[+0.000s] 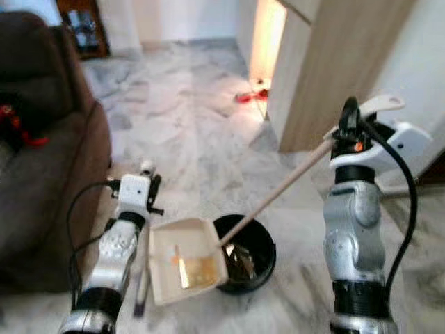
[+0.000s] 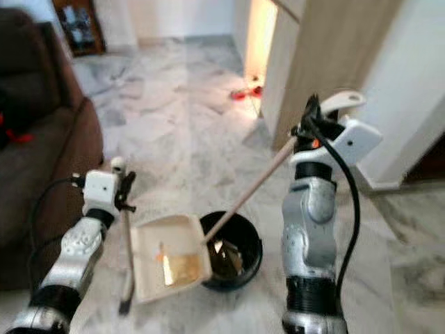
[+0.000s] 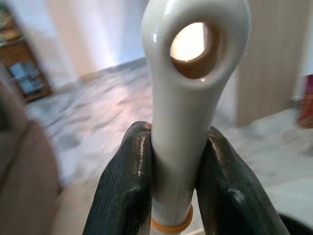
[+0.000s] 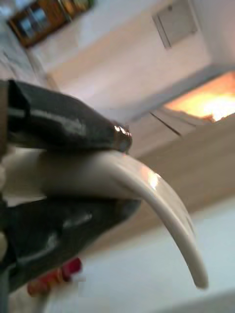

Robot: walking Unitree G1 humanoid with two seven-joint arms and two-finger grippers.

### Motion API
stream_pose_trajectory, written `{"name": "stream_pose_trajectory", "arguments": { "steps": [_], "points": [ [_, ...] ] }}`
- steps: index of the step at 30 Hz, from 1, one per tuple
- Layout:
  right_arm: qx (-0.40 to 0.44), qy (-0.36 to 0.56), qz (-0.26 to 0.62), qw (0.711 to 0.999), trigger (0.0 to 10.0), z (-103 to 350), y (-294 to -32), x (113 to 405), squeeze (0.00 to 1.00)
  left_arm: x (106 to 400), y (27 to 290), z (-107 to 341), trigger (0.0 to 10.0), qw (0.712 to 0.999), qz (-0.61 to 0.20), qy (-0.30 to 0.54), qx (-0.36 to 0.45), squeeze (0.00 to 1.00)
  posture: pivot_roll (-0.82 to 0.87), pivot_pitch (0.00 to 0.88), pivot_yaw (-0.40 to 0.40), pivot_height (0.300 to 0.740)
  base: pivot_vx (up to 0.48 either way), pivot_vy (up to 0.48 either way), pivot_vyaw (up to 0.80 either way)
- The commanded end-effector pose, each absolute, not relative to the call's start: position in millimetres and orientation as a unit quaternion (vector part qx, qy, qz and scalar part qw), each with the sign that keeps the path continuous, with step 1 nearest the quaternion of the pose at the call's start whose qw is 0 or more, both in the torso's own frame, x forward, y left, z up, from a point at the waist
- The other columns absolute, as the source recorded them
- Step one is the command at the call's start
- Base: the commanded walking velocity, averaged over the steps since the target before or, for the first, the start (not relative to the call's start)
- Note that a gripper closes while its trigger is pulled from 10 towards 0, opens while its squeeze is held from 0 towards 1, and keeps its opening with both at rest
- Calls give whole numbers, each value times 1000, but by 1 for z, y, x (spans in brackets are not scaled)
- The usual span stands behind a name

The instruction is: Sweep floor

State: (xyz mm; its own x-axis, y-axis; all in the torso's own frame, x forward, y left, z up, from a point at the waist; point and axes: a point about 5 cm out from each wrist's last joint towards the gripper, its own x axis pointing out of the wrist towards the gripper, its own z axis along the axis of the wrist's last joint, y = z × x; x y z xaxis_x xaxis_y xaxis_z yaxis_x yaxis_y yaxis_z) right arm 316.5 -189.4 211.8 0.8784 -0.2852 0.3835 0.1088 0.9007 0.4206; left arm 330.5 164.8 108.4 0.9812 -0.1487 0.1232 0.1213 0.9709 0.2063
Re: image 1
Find dark wooden display cabinet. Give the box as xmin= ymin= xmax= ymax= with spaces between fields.
xmin=56 ymin=0 xmax=111 ymax=60

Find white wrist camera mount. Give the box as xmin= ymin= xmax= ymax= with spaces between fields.
xmin=330 ymin=122 xmax=432 ymax=175
xmin=118 ymin=174 xmax=152 ymax=213

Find wooden handled broom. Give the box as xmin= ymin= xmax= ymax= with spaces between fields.
xmin=132 ymin=160 xmax=156 ymax=317

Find beige long handled dustpan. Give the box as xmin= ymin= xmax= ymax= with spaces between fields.
xmin=148 ymin=94 xmax=406 ymax=307

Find light wood wardrobe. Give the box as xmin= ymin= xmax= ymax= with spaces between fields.
xmin=268 ymin=0 xmax=418 ymax=154

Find brown sofa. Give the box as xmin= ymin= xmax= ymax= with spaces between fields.
xmin=0 ymin=10 xmax=112 ymax=293

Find golden brown paper scrap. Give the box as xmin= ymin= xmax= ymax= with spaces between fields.
xmin=179 ymin=254 xmax=222 ymax=287

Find black round waste bin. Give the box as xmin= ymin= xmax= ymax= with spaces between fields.
xmin=212 ymin=214 xmax=277 ymax=294

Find brown cardboard scraps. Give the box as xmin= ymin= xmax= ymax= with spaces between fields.
xmin=226 ymin=244 xmax=258 ymax=279

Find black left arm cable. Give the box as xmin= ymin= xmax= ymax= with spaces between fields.
xmin=66 ymin=180 xmax=122 ymax=307

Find red strap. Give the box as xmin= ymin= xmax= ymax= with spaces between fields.
xmin=0 ymin=104 xmax=49 ymax=150

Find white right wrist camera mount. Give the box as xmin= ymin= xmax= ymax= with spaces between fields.
xmin=330 ymin=122 xmax=432 ymax=175

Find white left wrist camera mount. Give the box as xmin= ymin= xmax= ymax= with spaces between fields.
xmin=118 ymin=174 xmax=152 ymax=213

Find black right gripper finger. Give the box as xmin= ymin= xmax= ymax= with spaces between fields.
xmin=339 ymin=97 xmax=361 ymax=130

